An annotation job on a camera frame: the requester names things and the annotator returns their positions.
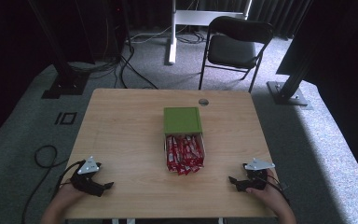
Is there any dark curtain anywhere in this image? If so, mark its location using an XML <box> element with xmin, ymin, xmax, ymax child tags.
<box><xmin>195</xmin><ymin>0</ymin><xmax>313</xmax><ymax>40</ymax></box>

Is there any white desk frame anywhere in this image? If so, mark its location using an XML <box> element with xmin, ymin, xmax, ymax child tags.
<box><xmin>167</xmin><ymin>0</ymin><xmax>254</xmax><ymax>65</ymax></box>

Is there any pile of red snack packets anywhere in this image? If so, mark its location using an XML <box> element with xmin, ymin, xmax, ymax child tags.
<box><xmin>166</xmin><ymin>134</ymin><xmax>205</xmax><ymax>176</ymax></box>

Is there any black floor cable loop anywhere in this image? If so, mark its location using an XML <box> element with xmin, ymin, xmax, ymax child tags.
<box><xmin>21</xmin><ymin>145</ymin><xmax>70</xmax><ymax>224</ymax></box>

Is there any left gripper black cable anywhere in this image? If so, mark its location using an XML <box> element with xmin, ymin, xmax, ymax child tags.
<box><xmin>55</xmin><ymin>160</ymin><xmax>86</xmax><ymax>194</ymax></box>

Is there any green box lid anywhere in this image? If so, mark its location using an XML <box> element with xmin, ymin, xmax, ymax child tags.
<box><xmin>162</xmin><ymin>106</ymin><xmax>203</xmax><ymax>135</ymax></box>

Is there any black folding chair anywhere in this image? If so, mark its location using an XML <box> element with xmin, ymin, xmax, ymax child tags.
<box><xmin>198</xmin><ymin>16</ymin><xmax>275</xmax><ymax>93</ymax></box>

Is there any person's left hand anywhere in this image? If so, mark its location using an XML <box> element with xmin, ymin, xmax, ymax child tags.
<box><xmin>53</xmin><ymin>182</ymin><xmax>89</xmax><ymax>211</ymax></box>

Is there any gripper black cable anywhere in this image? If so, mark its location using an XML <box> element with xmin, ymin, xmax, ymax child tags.
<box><xmin>260</xmin><ymin>174</ymin><xmax>291</xmax><ymax>206</ymax></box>
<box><xmin>55</xmin><ymin>160</ymin><xmax>86</xmax><ymax>194</ymax></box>

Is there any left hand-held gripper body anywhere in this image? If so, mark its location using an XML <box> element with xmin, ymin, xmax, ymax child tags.
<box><xmin>69</xmin><ymin>156</ymin><xmax>105</xmax><ymax>198</ymax></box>

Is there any black metal stand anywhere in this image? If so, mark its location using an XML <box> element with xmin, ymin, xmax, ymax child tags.
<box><xmin>266</xmin><ymin>0</ymin><xmax>314</xmax><ymax>110</ymax></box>
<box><xmin>27</xmin><ymin>0</ymin><xmax>91</xmax><ymax>100</ymax></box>

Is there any person's right hand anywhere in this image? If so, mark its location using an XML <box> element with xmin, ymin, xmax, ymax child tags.
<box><xmin>245</xmin><ymin>168</ymin><xmax>286</xmax><ymax>210</ymax></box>

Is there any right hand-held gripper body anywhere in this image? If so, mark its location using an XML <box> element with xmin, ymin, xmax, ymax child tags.
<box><xmin>242</xmin><ymin>158</ymin><xmax>276</xmax><ymax>191</ymax></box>

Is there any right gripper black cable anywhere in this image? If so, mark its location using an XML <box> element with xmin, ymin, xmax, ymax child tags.
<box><xmin>260</xmin><ymin>174</ymin><xmax>291</xmax><ymax>206</ymax></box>

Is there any bundle of floor cables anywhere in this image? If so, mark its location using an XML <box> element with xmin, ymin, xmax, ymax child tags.
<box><xmin>69</xmin><ymin>27</ymin><xmax>206</xmax><ymax>91</ymax></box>

